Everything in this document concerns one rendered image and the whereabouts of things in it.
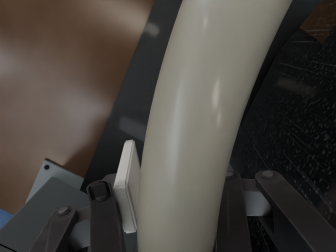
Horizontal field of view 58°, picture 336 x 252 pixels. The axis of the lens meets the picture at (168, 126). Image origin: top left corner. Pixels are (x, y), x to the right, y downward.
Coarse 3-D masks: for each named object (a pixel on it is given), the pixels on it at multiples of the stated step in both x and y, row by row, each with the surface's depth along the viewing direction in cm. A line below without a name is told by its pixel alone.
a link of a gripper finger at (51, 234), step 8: (64, 208) 15; (72, 208) 15; (56, 216) 14; (64, 216) 14; (72, 216) 14; (48, 224) 14; (56, 224) 14; (64, 224) 14; (72, 224) 14; (40, 232) 13; (48, 232) 13; (56, 232) 13; (64, 232) 13; (40, 240) 13; (48, 240) 13; (56, 240) 13; (64, 240) 13; (32, 248) 12; (40, 248) 12; (48, 248) 12; (56, 248) 12; (64, 248) 13
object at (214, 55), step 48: (192, 0) 8; (240, 0) 8; (288, 0) 8; (192, 48) 8; (240, 48) 8; (192, 96) 9; (240, 96) 9; (144, 144) 10; (192, 144) 9; (144, 192) 10; (192, 192) 9; (144, 240) 10; (192, 240) 10
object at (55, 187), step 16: (48, 160) 117; (48, 176) 118; (64, 176) 118; (80, 176) 118; (32, 192) 121; (48, 192) 109; (64, 192) 113; (80, 192) 118; (32, 208) 98; (48, 208) 102; (80, 208) 110; (16, 224) 90; (32, 224) 93; (0, 240) 82; (16, 240) 85; (32, 240) 87; (128, 240) 107
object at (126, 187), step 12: (132, 144) 22; (132, 156) 20; (120, 168) 18; (132, 168) 19; (120, 180) 16; (132, 180) 18; (120, 192) 16; (132, 192) 17; (120, 204) 16; (132, 204) 16; (132, 216) 16; (132, 228) 16
